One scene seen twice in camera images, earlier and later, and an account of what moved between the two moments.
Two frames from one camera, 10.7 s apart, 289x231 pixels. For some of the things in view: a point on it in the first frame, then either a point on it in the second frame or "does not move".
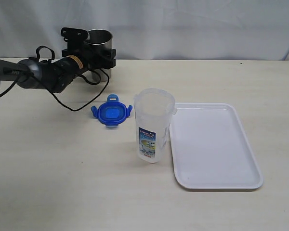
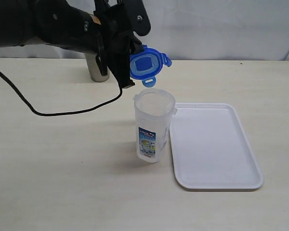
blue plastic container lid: x=111 y=112 to x=146 y=65
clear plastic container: x=154 y=108 does not move
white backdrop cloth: x=162 y=30 does not move
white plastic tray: x=210 y=149 does not move
